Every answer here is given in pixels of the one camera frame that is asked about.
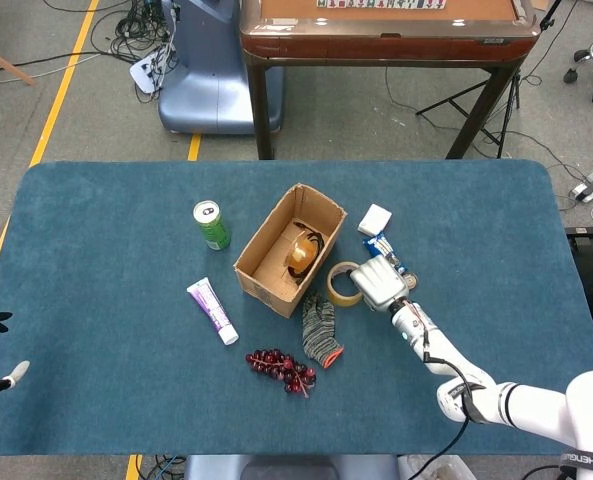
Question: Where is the open cardboard box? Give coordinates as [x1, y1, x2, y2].
[233, 182, 348, 319]

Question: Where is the black tripod stand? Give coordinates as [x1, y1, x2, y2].
[415, 0, 567, 160]

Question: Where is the small white box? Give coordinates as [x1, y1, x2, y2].
[357, 203, 393, 238]

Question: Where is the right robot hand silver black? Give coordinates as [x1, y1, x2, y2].
[349, 256, 411, 311]

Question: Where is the purple white toothpaste tube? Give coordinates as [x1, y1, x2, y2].
[185, 277, 240, 346]

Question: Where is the brown mahjong table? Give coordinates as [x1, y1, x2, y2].
[239, 0, 542, 161]

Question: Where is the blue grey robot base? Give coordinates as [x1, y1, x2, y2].
[158, 0, 286, 136]

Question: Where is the green drink can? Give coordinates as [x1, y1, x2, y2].
[192, 199, 232, 252]

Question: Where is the grey striped work glove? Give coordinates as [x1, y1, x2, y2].
[301, 291, 345, 370]

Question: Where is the wooden pole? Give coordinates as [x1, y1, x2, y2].
[0, 40, 37, 87]

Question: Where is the blue cookie packet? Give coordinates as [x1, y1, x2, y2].
[362, 232, 408, 276]

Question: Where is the grey robot torso base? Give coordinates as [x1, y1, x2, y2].
[183, 453, 402, 480]

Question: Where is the bunch of red grapes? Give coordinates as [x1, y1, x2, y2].
[245, 348, 318, 400]

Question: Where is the yellow tape roll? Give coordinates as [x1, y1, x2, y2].
[325, 260, 366, 308]

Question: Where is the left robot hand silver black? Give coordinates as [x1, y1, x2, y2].
[0, 312, 31, 401]

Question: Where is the blue felt table cover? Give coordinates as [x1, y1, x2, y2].
[0, 159, 593, 457]

